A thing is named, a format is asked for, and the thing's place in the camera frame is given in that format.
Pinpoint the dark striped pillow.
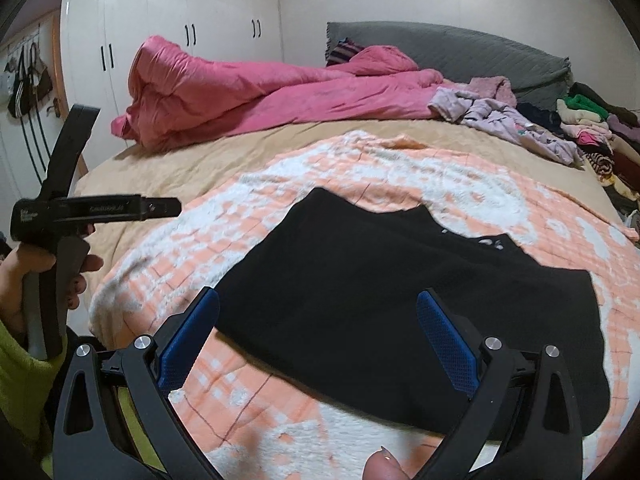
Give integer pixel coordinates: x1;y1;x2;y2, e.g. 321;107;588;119
327;37;367;67

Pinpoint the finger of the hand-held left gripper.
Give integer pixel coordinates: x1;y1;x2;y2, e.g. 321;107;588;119
140;196;182;222

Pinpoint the person's left hand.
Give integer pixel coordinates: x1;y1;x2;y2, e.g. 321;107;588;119
0;247;104;337

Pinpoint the person's left forearm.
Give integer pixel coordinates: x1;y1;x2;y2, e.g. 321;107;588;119
0;317;168;478

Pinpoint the black t-shirt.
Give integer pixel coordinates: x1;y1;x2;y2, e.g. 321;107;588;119
212;187;614;442

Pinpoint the orange and white patterned blanket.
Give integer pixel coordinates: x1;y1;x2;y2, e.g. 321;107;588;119
87;130;640;480

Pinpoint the beige bed sheet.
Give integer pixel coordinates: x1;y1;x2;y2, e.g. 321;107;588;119
75;117;627;272

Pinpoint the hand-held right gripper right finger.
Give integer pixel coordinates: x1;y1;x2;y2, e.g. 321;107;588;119
415;289;584;480

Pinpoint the pink duvet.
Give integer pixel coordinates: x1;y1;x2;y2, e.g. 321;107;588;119
110;35;447;154

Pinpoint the white glossy wardrobe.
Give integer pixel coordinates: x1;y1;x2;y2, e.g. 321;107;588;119
60;0;287;162

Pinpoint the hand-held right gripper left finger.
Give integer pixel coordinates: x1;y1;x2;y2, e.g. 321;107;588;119
52;287;224;480

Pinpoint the brown hanging bag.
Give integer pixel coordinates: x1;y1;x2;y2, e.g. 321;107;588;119
27;42;56;107

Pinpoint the lilac printed garment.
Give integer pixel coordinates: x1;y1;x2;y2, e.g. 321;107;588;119
427;85;587;167

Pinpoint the pink fluffy garment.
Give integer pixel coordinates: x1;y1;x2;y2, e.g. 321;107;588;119
467;76;517;107

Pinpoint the pile of mixed clothes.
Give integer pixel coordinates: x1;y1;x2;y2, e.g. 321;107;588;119
517;82;640;242

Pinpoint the black hanging bag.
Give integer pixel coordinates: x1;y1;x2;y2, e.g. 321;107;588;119
6;47;34;119

